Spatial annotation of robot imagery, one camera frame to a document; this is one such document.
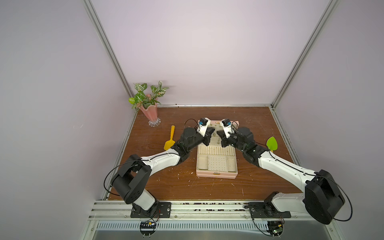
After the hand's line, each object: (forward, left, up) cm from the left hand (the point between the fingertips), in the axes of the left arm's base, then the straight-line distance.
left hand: (214, 128), depth 79 cm
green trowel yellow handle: (+4, -41, -22) cm, 47 cm away
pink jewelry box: (-12, -1, -15) cm, 19 cm away
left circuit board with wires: (-43, +34, -26) cm, 60 cm away
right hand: (+1, -4, -1) cm, 4 cm away
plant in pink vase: (+22, +43, -1) cm, 48 cm away
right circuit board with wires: (-42, -29, -24) cm, 56 cm away
